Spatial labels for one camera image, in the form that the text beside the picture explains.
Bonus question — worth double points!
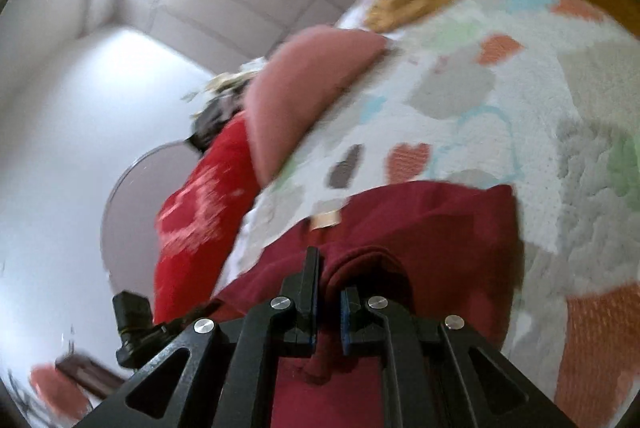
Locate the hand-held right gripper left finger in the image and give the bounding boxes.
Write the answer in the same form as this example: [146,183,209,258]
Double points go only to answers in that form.
[70,247,321,428]

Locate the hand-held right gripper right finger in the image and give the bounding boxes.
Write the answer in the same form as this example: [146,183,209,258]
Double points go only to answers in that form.
[340,286,576,428]

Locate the maroon sweater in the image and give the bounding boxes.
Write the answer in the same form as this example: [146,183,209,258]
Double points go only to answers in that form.
[212,180,526,428]

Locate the pile of mixed clothes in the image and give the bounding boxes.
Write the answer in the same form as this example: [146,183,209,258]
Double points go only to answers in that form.
[182,58,271,153]

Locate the red floral quilt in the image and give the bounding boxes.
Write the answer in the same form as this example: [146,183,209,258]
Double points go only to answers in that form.
[152,110,261,324]

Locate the heart print bed quilt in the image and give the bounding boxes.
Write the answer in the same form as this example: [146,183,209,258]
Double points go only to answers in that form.
[220,0,640,428]

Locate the black cable connector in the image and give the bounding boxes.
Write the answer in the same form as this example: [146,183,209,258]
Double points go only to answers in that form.
[112,290,168,369]

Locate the pink corduroy pillow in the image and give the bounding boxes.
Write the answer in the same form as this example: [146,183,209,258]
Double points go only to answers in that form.
[245,25,391,181]

